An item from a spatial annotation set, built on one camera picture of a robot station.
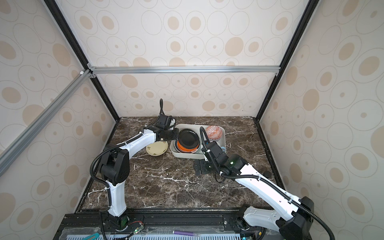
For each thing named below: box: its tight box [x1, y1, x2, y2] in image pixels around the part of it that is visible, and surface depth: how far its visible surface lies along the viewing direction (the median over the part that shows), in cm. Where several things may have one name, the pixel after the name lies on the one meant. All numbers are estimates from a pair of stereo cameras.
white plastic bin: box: [170, 123, 227, 160], surface depth 99 cm
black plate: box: [178, 128, 200, 149], surface depth 101 cm
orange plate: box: [177, 140, 200, 153], surface depth 99 cm
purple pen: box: [172, 230, 201, 237], surface depth 72 cm
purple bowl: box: [206, 125, 222, 141], surface depth 107 cm
